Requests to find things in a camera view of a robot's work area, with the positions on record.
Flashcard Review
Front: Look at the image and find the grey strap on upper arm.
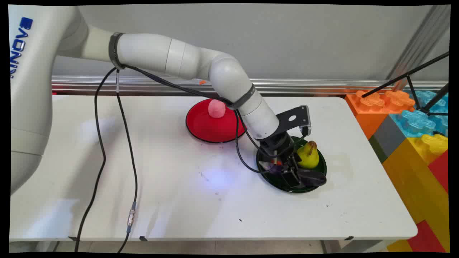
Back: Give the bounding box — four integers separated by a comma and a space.
108, 32, 126, 70

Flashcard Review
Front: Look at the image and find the black tripod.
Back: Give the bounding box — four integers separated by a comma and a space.
360, 52, 450, 117

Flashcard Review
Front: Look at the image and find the aluminium rail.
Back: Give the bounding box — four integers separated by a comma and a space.
52, 75, 449, 96

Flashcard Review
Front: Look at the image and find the small yellow giant building block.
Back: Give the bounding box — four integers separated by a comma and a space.
385, 239, 413, 253

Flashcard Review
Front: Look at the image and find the pink peach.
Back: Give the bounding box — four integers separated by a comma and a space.
208, 99, 226, 119

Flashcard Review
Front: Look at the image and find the plain black cable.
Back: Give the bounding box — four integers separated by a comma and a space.
74, 64, 276, 253

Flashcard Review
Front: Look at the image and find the red giant building block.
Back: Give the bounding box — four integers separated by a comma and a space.
407, 220, 447, 253
428, 150, 449, 194

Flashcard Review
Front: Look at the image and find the blue giant building block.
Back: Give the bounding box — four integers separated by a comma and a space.
389, 90, 449, 138

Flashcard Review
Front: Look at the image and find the black cable with silver connector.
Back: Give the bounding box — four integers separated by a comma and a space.
115, 64, 311, 253

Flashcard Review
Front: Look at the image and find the grey strap on forearm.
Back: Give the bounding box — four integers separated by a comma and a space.
227, 83, 256, 110

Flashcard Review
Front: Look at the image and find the red plate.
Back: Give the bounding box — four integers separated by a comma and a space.
185, 97, 248, 144

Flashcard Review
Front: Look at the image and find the dark green plate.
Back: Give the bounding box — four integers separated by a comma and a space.
256, 136, 327, 194

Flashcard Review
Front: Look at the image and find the yellow-green pear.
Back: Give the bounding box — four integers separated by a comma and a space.
296, 140, 320, 169

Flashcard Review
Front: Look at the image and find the aluminium post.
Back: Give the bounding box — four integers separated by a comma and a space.
387, 5, 450, 90

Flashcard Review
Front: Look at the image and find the purple eggplant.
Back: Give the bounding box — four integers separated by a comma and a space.
259, 161, 327, 187

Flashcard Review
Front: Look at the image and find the large yellow giant building block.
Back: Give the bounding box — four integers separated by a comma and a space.
382, 134, 449, 251

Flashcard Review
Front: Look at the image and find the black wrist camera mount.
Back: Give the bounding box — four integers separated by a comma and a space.
276, 105, 312, 138

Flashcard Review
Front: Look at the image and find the grey giant building block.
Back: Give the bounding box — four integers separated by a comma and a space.
369, 115, 408, 164

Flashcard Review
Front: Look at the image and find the orange giant building block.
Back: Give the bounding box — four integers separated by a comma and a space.
345, 90, 416, 140

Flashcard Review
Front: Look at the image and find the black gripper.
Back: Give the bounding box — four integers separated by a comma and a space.
256, 130, 304, 188

